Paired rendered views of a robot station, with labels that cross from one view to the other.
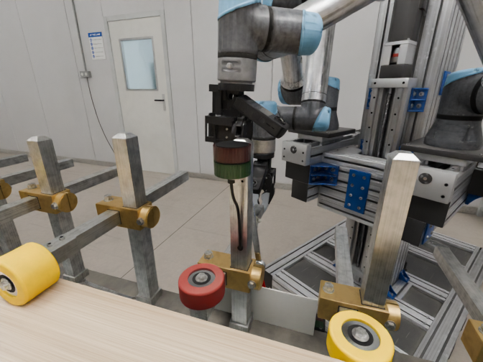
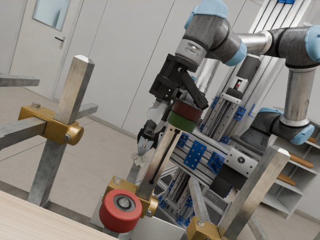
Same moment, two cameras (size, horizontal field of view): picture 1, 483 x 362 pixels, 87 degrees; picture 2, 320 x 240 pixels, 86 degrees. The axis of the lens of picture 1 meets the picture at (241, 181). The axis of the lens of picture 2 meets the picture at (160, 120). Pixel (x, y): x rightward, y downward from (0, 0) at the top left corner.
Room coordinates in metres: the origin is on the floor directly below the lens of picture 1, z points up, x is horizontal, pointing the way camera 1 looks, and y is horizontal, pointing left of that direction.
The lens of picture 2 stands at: (0.08, 0.18, 1.15)
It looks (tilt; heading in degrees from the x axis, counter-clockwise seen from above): 12 degrees down; 339
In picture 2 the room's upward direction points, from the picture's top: 25 degrees clockwise
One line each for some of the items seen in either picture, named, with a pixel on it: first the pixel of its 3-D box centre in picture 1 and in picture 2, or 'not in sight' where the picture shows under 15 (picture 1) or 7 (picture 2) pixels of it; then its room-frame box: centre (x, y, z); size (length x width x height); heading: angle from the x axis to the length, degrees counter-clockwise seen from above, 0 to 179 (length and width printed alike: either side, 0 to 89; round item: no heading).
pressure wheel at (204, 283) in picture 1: (203, 300); (115, 222); (0.36, 0.07, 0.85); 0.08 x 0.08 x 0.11
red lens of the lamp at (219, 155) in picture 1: (232, 151); (187, 110); (0.39, 0.01, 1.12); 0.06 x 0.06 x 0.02
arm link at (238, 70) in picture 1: (236, 72); (189, 55); (0.53, 0.01, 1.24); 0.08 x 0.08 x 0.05
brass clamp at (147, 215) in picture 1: (129, 212); (53, 125); (0.52, 0.26, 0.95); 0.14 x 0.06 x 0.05; 72
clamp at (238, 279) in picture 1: (231, 271); (131, 198); (0.44, 0.02, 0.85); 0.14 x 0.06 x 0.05; 72
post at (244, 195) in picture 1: (241, 254); (145, 186); (0.44, 0.00, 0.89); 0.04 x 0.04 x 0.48; 72
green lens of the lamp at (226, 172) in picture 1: (232, 166); (181, 121); (0.39, 0.01, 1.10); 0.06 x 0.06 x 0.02
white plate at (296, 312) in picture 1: (256, 302); (137, 225); (0.45, -0.04, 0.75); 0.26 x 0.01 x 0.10; 72
